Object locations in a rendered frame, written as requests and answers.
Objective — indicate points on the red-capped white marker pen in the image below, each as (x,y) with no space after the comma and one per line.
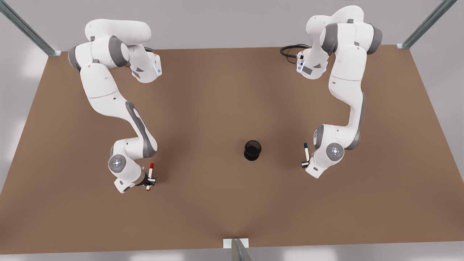
(150,174)

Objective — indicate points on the blue-capped white marker pen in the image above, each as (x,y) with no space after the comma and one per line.
(306,152)

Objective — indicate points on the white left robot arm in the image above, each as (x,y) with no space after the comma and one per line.
(346,72)

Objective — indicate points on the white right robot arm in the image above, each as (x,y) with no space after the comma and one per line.
(108,98)

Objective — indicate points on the black mesh pen cup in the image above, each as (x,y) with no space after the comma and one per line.
(252,149)

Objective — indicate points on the silver frame post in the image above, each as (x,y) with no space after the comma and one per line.
(237,249)
(27,29)
(426,24)

